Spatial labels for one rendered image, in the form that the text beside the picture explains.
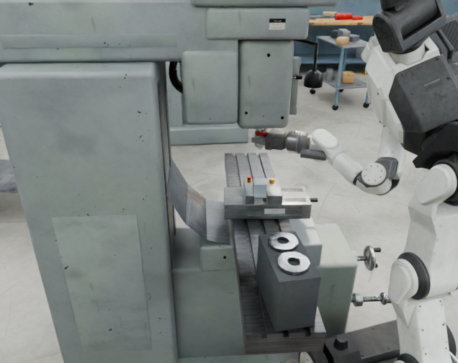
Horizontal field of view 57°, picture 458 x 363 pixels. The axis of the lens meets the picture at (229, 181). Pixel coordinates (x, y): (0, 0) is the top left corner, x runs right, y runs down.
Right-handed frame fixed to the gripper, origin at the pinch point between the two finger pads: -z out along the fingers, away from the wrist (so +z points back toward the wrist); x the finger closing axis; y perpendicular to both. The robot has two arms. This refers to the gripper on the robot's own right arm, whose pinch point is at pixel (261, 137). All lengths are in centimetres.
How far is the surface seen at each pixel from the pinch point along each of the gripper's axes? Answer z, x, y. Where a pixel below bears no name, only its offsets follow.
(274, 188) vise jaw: 6.9, 1.5, 20.6
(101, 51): -46, 30, -36
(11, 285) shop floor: -161, -3, 122
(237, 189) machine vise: -9.3, 0.8, 24.4
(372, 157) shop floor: 52, -279, 124
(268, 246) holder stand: 16, 50, 13
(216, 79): -11.6, 17.7, -26.4
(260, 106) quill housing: 2.0, 10.1, -16.1
